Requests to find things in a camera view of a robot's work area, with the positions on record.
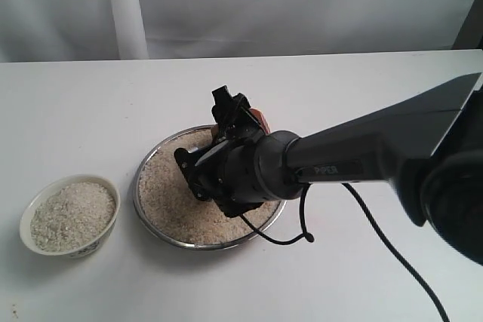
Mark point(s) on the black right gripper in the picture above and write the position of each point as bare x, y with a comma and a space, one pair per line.
223, 171

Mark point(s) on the brown wooden cup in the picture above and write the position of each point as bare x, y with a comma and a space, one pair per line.
257, 114

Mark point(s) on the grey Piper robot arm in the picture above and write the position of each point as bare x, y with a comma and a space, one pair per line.
428, 148

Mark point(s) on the round steel rice tray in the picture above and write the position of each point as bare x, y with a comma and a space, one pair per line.
170, 211

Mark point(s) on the white ceramic rice bowl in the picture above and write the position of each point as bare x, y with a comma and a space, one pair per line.
72, 217

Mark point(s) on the white vertical pole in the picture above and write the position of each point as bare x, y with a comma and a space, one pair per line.
129, 29

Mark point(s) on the white backdrop curtain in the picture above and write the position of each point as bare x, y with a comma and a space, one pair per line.
61, 30

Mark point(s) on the dark frame post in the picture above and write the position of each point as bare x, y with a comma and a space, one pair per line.
469, 35

